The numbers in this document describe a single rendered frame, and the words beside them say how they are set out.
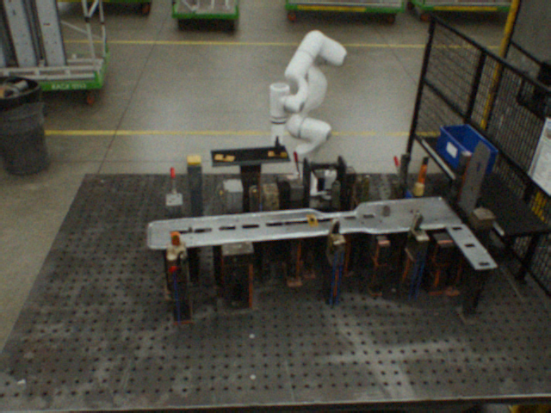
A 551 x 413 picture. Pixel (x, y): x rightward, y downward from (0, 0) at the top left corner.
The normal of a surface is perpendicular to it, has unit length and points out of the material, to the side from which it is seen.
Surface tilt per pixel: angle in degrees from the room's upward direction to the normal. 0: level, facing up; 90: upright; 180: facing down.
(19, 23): 87
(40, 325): 0
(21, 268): 0
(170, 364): 0
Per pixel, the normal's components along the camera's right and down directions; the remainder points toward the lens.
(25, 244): 0.04, -0.83
